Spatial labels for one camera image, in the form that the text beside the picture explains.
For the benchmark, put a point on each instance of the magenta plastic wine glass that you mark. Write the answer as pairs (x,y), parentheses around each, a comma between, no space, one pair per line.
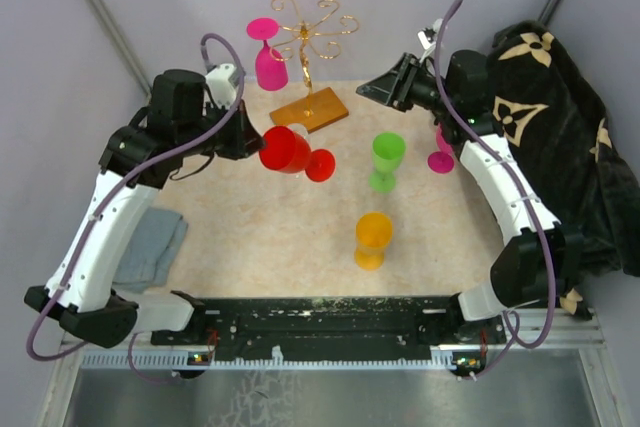
(270,68)

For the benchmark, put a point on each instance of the aluminium frame rail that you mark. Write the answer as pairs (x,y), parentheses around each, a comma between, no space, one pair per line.
(562,382)

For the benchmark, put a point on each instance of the orange plastic wine glass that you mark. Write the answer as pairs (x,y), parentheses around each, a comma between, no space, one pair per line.
(373,233)

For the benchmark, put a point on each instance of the red plastic wine glass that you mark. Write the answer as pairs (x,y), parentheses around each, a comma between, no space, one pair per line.
(288,152)

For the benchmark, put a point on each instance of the gold wire wine glass rack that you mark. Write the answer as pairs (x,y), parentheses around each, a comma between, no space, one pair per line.
(318,108)

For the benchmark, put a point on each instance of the green plastic wine glass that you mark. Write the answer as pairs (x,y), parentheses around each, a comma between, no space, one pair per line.
(388,150)

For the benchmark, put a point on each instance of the clear wine glass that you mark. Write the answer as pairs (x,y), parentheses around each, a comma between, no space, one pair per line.
(301,130)

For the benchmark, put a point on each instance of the grey blue cloth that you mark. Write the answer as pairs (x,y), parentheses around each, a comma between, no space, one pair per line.
(151,251)

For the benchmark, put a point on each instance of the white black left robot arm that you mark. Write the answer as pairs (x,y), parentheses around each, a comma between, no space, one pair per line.
(189,114)

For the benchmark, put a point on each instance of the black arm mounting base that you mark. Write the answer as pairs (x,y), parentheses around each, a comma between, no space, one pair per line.
(334,332)

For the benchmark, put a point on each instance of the black floral blanket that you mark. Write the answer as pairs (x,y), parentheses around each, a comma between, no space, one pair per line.
(557,128)

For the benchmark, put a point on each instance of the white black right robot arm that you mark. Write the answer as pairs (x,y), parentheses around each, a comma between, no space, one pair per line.
(540,256)

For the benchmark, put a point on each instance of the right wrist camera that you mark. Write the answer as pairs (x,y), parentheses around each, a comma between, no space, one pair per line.
(428,38)

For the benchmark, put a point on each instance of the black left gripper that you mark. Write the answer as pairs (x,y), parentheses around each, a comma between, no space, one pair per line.
(246,138)

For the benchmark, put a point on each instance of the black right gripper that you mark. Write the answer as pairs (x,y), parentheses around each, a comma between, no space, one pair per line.
(385,88)

